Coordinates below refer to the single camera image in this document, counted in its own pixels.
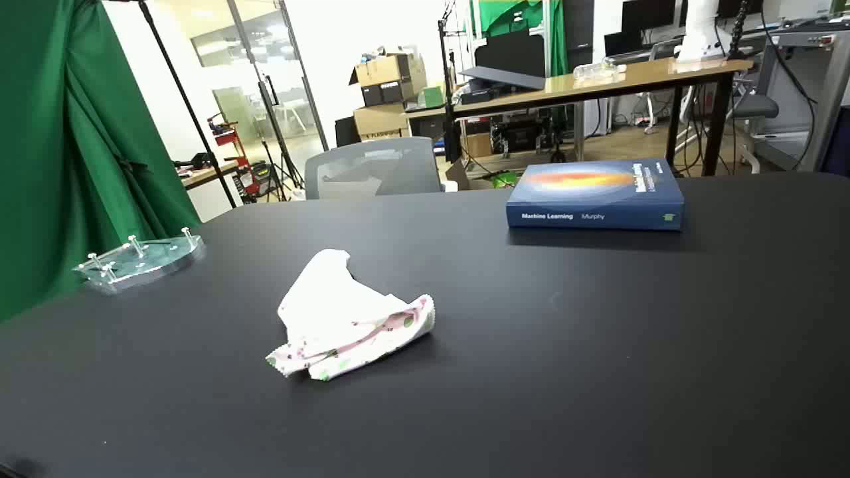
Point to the closed cardboard box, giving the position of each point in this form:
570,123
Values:
383,120

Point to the open cardboard box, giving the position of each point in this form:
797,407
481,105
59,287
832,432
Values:
389,71

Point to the black light stand pole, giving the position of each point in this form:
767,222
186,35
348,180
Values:
186,107

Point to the translucent acrylic plate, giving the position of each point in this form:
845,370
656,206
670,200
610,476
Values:
134,259

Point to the green backdrop screen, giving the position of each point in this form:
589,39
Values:
521,23

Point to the red utility cart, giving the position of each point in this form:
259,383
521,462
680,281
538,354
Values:
234,161

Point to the grey metal table frame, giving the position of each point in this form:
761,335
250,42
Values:
818,55

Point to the black computer monitor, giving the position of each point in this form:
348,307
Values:
648,18

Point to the green fabric curtain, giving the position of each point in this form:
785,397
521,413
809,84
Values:
61,161

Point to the grey mesh office chair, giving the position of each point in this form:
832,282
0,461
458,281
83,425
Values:
372,169

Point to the black vertical pole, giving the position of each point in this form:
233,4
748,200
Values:
448,96

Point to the long wooden desk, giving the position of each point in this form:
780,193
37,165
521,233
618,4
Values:
621,77

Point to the white floral patterned towel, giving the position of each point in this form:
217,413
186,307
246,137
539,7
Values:
335,310

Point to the blue hardcover book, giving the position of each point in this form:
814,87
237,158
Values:
593,190

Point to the clear plastic container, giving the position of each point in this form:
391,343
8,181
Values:
599,73

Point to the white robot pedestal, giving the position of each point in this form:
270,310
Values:
700,28

